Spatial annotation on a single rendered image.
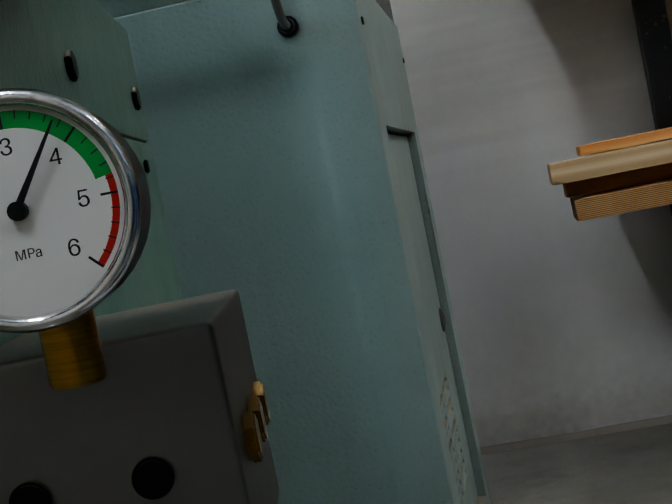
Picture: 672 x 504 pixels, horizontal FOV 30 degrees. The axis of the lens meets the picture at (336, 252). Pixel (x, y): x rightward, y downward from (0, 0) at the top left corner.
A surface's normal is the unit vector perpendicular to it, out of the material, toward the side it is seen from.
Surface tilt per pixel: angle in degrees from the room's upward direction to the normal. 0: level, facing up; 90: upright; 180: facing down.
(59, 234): 90
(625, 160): 90
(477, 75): 90
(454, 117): 90
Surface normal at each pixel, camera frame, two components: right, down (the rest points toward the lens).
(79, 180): 0.02, 0.05
